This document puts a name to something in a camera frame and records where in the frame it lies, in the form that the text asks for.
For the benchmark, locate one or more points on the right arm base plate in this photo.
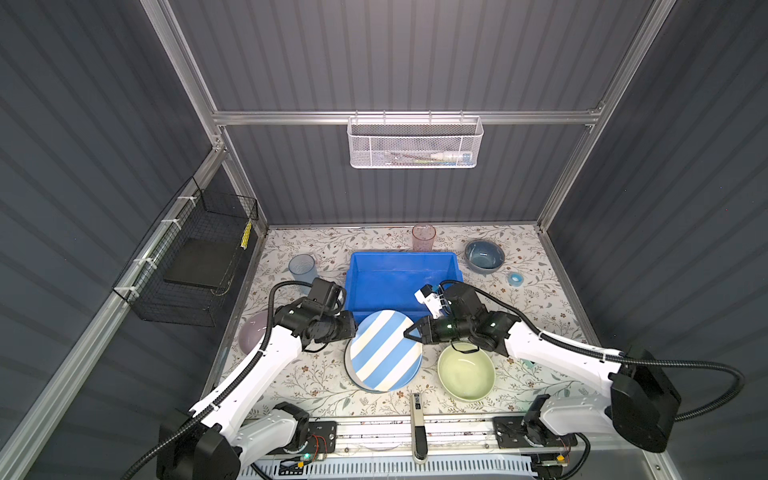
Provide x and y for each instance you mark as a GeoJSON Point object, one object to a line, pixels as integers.
{"type": "Point", "coordinates": [512, 432]}

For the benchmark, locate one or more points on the clear blue plastic cup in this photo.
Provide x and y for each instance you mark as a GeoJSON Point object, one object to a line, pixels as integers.
{"type": "Point", "coordinates": [304, 269]}

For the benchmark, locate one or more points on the black pad in basket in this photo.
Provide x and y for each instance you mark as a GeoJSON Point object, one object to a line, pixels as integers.
{"type": "Point", "coordinates": [201, 263]}

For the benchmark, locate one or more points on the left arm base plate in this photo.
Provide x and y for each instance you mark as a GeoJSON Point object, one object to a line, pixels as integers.
{"type": "Point", "coordinates": [318, 437]}

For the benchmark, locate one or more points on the blue plastic bin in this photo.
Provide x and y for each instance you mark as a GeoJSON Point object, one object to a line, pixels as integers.
{"type": "Point", "coordinates": [388, 280]}

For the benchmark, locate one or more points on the purple bowl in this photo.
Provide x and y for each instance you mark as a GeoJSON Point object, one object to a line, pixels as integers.
{"type": "Point", "coordinates": [252, 331]}

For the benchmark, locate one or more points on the light green bowl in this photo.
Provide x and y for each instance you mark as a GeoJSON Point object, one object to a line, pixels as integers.
{"type": "Point", "coordinates": [466, 374]}

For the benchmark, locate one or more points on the grey blue bowl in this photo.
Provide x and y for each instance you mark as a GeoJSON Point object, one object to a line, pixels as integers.
{"type": "Point", "coordinates": [484, 257]}

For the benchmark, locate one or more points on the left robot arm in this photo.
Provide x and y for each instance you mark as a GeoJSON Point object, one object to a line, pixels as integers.
{"type": "Point", "coordinates": [213, 440]}

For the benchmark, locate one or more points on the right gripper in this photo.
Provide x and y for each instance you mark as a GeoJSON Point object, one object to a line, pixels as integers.
{"type": "Point", "coordinates": [426, 330]}

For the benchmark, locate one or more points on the pink plastic cup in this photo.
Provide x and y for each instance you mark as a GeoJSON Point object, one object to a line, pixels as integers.
{"type": "Point", "coordinates": [423, 237]}

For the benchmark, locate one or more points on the black wire basket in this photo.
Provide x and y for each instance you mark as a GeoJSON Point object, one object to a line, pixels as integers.
{"type": "Point", "coordinates": [203, 214]}

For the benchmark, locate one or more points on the white wire mesh basket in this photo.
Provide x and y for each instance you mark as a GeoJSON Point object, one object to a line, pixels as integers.
{"type": "Point", "coordinates": [411, 141]}

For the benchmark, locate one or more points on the yellow tag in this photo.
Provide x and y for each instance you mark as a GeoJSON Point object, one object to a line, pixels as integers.
{"type": "Point", "coordinates": [246, 235]}

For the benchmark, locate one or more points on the black white handheld device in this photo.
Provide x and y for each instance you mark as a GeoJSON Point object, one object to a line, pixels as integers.
{"type": "Point", "coordinates": [419, 442]}

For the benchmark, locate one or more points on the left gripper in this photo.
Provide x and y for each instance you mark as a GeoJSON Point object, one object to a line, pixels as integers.
{"type": "Point", "coordinates": [349, 325]}

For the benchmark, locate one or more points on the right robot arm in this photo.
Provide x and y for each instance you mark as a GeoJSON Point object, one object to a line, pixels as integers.
{"type": "Point", "coordinates": [630, 397]}

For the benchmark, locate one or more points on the blue white striped plate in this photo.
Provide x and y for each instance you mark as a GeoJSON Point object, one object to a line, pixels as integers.
{"type": "Point", "coordinates": [380, 359]}

